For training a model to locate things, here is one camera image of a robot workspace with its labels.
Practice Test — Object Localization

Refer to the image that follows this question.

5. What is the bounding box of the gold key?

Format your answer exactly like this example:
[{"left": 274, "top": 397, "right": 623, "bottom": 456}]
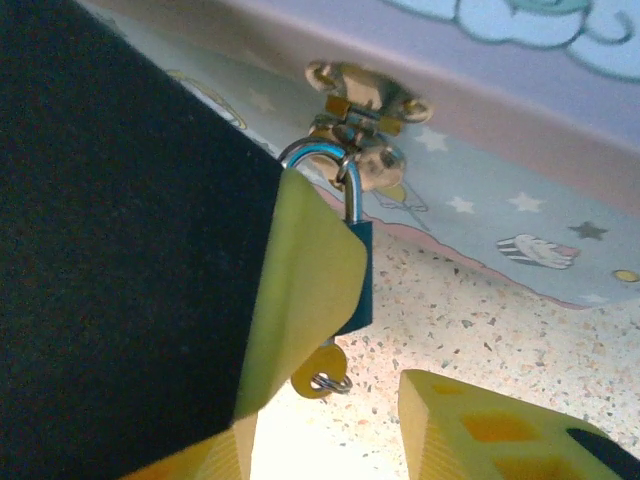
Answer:
[{"left": 290, "top": 335, "right": 348, "bottom": 401}]

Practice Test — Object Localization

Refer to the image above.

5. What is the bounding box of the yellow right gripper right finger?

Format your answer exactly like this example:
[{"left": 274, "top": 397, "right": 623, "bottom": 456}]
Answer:
[{"left": 398, "top": 368, "right": 640, "bottom": 480}]

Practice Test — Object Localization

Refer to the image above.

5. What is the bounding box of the small silver key ring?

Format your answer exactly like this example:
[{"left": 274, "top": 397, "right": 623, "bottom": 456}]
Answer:
[{"left": 308, "top": 372, "right": 354, "bottom": 397}]

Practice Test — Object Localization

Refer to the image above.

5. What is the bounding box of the blue padlock silver shackle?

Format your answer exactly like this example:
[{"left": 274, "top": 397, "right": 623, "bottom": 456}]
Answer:
[{"left": 277, "top": 138, "right": 375, "bottom": 337}]

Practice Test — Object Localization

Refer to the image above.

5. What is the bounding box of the gold box hasp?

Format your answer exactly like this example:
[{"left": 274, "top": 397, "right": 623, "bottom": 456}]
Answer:
[{"left": 304, "top": 59, "right": 434, "bottom": 206}]

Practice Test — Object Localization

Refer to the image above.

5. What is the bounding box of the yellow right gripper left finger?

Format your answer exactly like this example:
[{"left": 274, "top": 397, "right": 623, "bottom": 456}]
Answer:
[{"left": 122, "top": 411, "right": 259, "bottom": 480}]

